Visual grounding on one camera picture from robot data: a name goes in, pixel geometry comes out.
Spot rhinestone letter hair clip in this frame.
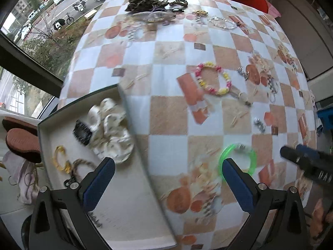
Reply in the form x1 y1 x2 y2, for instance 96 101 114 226
87 211 103 228

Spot braided brown rope bracelet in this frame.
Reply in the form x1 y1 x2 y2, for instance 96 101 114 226
69 158 98 179

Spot black flower hair clip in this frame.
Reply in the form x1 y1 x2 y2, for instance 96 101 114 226
73 120 92 146

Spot pink yellow bead bracelet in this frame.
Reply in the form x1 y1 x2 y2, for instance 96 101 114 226
194 61 233 96

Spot small black bow clip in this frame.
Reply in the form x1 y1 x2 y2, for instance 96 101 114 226
64 176 77 188

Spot pink white cloth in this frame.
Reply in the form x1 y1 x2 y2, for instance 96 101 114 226
2 151 40 205

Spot grey shallow tray box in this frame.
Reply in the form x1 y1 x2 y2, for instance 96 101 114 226
28 85 177 249

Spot green plastic bangle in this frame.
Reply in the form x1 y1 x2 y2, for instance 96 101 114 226
218 143 257 179

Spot white polka dot scrunchie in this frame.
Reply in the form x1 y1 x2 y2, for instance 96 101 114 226
87 98 134 164

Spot pink sole slipper rear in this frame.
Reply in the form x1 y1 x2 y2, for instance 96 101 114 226
2 117 38 136

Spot beige rabbit hair clip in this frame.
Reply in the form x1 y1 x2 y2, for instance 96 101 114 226
229 85 252 107

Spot checkered tablecloth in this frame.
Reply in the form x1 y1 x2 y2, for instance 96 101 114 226
59 0 316 249

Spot gold bow hair clip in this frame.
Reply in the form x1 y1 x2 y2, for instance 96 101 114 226
192 10 208 17

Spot clear large hair claw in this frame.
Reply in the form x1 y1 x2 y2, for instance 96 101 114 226
130 11 176 25

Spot yellow hair tie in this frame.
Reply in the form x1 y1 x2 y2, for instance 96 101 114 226
51 144 72 175

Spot black braided hair tie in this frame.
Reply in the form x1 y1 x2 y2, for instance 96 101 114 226
169 0 189 9

